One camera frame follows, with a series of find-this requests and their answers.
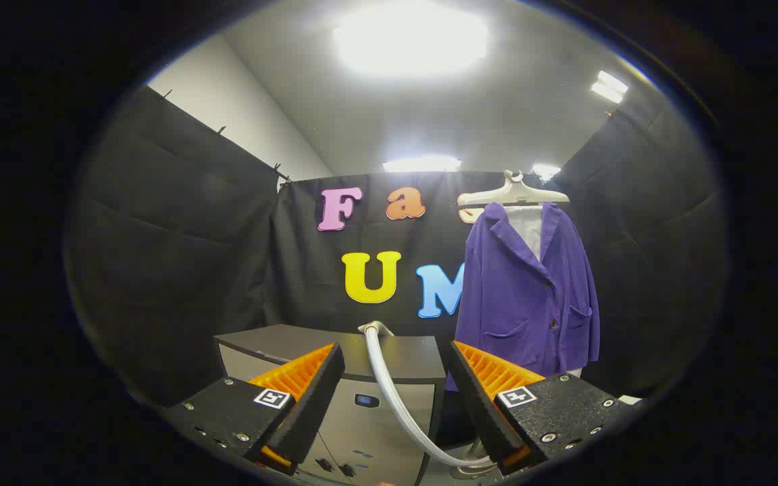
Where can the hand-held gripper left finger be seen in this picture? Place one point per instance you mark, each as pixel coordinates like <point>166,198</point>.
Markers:
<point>308,405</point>

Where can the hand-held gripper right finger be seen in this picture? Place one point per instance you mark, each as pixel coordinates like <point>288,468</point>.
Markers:
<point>480,405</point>

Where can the purple jacket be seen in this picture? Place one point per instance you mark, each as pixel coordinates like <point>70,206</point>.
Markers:
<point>517,304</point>

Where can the white clothes hanger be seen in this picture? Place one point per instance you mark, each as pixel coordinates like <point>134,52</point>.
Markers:
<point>517,196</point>

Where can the blue cabinet display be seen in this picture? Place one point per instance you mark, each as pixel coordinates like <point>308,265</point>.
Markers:
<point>365,400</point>

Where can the grey cabinet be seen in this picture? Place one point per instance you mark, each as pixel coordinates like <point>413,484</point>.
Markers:
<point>416,358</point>

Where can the black backdrop cloth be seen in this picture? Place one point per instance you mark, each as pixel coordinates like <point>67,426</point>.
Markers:
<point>179,236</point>

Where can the small ceiling light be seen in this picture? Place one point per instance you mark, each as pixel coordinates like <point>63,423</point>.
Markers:
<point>546,170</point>

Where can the long ceiling light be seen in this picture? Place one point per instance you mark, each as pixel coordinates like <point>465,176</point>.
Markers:
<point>421,163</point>

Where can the double ceiling light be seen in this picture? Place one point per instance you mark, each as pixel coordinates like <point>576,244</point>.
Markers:
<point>608,86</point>

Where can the large ceiling light panel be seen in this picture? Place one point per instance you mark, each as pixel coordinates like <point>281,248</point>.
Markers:
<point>409,37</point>

